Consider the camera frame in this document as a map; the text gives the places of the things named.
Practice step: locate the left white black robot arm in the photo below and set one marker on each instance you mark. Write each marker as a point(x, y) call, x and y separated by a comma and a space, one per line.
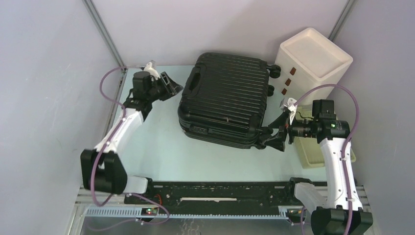
point(102, 167)

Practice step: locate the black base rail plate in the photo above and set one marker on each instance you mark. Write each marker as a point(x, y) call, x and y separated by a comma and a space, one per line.
point(220, 199)

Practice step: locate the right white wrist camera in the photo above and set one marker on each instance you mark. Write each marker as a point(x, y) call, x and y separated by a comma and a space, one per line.
point(290, 105)

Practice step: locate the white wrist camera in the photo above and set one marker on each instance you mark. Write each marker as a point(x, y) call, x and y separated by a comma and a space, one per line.
point(290, 105)
point(151, 68)

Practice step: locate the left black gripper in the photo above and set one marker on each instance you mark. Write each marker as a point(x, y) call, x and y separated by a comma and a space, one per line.
point(172, 88)

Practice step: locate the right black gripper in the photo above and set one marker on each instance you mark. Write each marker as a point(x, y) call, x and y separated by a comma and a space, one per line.
point(282, 122)

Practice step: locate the pale yellow perforated basket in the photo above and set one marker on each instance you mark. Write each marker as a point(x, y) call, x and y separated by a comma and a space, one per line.
point(308, 149)

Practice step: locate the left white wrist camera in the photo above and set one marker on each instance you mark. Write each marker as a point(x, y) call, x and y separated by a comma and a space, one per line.
point(151, 68)

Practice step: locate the white stacked drawer unit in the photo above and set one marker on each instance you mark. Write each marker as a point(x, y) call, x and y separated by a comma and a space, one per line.
point(308, 60)

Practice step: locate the black ribbed hard-shell suitcase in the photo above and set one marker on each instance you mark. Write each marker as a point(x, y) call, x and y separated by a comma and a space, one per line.
point(225, 99)

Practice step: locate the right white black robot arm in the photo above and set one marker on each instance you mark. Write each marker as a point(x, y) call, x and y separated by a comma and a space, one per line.
point(341, 212)

